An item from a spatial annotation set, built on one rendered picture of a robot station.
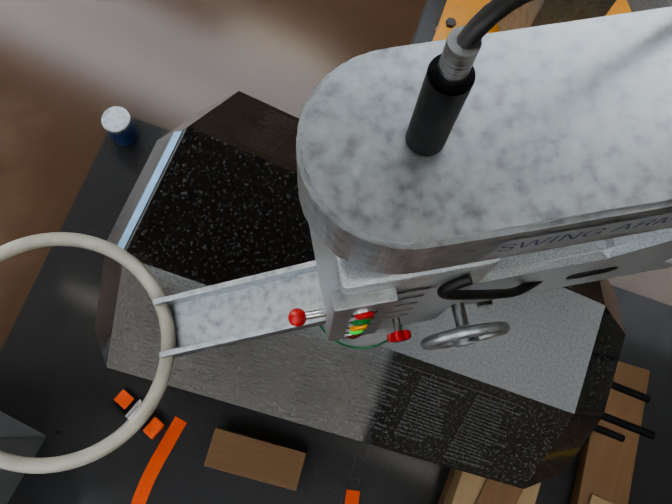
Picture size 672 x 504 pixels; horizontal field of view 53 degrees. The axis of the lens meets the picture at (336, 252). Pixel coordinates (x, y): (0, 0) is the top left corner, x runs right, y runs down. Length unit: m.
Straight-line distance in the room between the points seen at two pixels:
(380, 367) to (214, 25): 1.71
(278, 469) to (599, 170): 1.67
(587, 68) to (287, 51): 2.06
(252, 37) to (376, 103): 2.10
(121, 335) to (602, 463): 1.58
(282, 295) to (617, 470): 1.45
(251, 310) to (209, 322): 0.09
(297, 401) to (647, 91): 1.14
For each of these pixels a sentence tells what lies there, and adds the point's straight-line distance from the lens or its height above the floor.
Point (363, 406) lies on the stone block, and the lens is 1.62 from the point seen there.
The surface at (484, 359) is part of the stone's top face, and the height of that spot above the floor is 0.85.
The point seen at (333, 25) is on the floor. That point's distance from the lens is 2.80.
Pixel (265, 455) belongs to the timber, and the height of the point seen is 0.14.
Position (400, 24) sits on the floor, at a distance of 2.83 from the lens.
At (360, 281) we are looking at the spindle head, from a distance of 0.79.
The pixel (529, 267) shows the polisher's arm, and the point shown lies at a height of 1.40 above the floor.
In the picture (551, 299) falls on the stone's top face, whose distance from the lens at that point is 1.61.
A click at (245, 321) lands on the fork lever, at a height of 0.96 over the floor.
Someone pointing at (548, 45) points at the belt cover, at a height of 1.72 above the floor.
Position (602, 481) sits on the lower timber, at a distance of 2.45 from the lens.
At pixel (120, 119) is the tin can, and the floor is 0.15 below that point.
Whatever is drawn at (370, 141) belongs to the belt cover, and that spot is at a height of 1.72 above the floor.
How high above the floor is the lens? 2.33
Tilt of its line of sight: 75 degrees down
